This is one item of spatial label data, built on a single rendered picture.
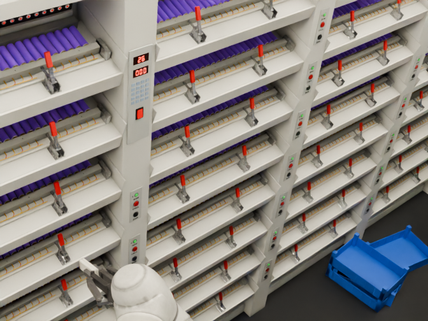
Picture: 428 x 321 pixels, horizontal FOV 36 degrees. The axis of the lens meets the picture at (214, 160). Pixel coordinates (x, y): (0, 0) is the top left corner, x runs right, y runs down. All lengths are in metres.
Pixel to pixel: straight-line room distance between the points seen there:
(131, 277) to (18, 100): 0.46
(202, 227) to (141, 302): 0.94
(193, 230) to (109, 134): 0.67
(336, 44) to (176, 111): 0.69
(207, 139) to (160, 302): 0.76
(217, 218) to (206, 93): 0.58
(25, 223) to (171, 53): 0.57
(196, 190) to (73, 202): 0.49
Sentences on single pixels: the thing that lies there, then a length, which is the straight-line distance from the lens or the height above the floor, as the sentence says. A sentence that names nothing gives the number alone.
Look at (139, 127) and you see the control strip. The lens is 1.73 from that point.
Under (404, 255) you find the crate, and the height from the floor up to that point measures 0.00.
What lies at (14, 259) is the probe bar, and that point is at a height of 0.98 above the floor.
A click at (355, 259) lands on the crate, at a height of 0.08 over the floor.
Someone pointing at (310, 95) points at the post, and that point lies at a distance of 2.27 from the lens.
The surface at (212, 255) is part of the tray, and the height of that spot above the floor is 0.56.
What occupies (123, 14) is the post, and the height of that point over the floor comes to 1.66.
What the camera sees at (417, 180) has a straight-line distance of 3.64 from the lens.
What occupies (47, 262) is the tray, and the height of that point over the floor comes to 0.94.
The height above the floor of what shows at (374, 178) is 0.46.
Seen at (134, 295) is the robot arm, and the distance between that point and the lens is 1.37.
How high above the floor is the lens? 2.36
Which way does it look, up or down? 39 degrees down
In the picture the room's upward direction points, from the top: 7 degrees clockwise
